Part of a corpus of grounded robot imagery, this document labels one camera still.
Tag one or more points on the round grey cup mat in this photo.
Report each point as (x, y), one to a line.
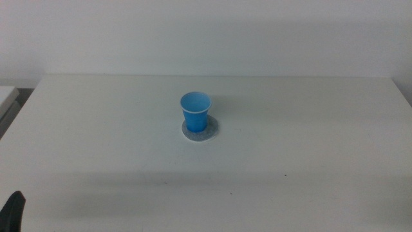
(207, 136)

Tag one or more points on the blue plastic cup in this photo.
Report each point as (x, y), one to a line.
(196, 120)

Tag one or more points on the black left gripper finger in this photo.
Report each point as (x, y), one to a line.
(11, 214)

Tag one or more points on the white side table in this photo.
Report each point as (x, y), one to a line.
(5, 96)

